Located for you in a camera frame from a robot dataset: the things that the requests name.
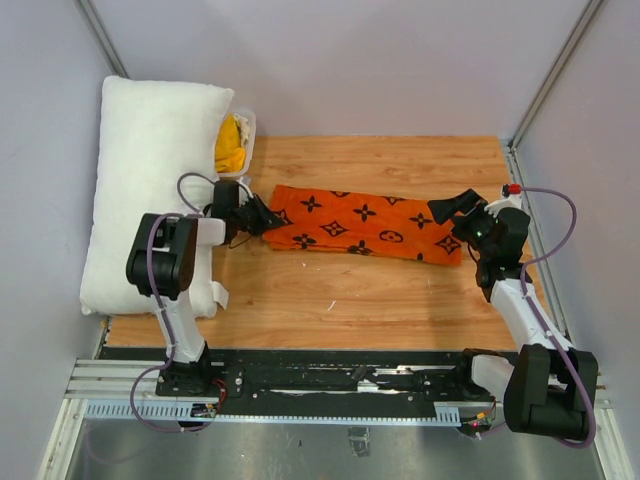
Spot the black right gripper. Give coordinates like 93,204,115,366
427,189,497,258

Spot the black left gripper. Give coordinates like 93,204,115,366
232,193,285,237

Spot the orange monogram pillowcase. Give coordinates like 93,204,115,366
263,185,462,267

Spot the white pillow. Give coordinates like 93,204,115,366
79,76,234,315

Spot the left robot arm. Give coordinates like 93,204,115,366
125,180,286,397

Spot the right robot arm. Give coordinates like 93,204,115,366
428,184,599,449

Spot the yellow cloth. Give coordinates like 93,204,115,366
214,114,246,173

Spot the floral patterned cloth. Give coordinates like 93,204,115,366
233,113,253,148

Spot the white plastic bin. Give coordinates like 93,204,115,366
213,108,257,178

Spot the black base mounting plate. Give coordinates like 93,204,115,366
154,348,516,414

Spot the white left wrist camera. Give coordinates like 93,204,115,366
237,176,254,205

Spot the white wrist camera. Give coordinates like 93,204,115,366
484,193,522,217
237,176,254,205

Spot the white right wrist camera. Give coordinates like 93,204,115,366
484,193,522,217

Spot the slotted aluminium cable rail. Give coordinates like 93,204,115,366
83,399,462,427

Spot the right aluminium frame post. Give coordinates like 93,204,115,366
506,0,608,149

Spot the aluminium frame post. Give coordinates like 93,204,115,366
506,0,608,149
73,0,129,78

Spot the left aluminium frame post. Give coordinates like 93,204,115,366
73,0,129,78

